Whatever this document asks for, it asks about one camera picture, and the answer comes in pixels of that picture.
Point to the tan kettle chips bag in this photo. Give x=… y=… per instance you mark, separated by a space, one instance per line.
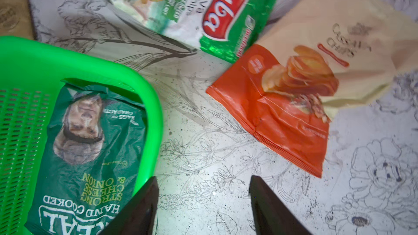
x=16 y=19

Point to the orange cream cassava chips bag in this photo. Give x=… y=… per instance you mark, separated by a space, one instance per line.
x=322 y=56

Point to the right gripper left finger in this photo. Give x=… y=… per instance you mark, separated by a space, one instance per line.
x=138 y=216

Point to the green white Chuba chips bag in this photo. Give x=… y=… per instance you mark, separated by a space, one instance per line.
x=223 y=28

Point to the green plastic basket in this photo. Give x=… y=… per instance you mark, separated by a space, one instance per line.
x=32 y=75

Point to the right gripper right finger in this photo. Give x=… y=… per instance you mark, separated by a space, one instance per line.
x=271 y=216

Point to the dark green Real chips bag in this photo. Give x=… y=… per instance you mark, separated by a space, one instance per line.
x=95 y=141

